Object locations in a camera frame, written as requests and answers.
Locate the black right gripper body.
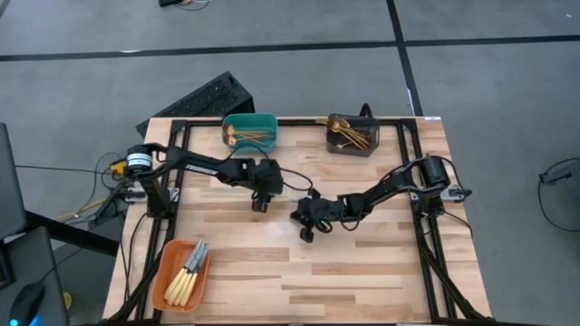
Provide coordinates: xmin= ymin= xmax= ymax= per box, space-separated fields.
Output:
xmin=289 ymin=189 xmax=345 ymax=245

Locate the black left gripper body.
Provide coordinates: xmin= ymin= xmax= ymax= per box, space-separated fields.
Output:
xmin=248 ymin=158 xmax=285 ymax=214

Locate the gold fork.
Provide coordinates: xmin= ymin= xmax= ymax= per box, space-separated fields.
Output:
xmin=333 ymin=118 xmax=372 ymax=150
xmin=337 ymin=135 xmax=371 ymax=151
xmin=326 ymin=115 xmax=369 ymax=149
xmin=315 ymin=116 xmax=363 ymax=149
xmin=339 ymin=126 xmax=372 ymax=149
xmin=328 ymin=118 xmax=371 ymax=146
xmin=337 ymin=121 xmax=373 ymax=151

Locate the teal plastic bin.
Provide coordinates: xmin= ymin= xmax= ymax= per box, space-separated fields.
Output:
xmin=221 ymin=111 xmax=279 ymax=154

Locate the grey plastic bin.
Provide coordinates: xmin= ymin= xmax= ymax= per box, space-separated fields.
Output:
xmin=324 ymin=112 xmax=381 ymax=158

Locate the black perforated box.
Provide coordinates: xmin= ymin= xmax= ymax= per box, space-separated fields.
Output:
xmin=135 ymin=71 xmax=256 ymax=137

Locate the orange plastic bin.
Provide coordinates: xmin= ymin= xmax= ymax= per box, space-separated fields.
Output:
xmin=151 ymin=238 xmax=212 ymax=313

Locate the black desk bar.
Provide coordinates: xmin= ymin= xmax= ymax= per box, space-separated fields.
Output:
xmin=22 ymin=210 xmax=121 ymax=257

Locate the dark grey desk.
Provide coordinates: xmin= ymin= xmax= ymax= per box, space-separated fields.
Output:
xmin=0 ymin=225 xmax=69 ymax=326

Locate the grey monitor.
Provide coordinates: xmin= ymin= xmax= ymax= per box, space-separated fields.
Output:
xmin=0 ymin=121 xmax=27 ymax=239

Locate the black computer mouse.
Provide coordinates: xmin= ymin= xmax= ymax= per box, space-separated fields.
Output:
xmin=8 ymin=281 xmax=46 ymax=326

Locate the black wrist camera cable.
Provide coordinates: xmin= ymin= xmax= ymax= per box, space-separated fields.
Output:
xmin=226 ymin=144 xmax=314 ymax=194

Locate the yellow cable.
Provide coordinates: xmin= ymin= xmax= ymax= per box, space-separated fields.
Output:
xmin=56 ymin=197 xmax=110 ymax=223

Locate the black device with cables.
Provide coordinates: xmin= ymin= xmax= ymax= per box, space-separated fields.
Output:
xmin=158 ymin=0 xmax=212 ymax=11

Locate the thin black floor cable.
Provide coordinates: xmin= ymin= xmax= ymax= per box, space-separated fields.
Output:
xmin=15 ymin=163 xmax=112 ymax=176

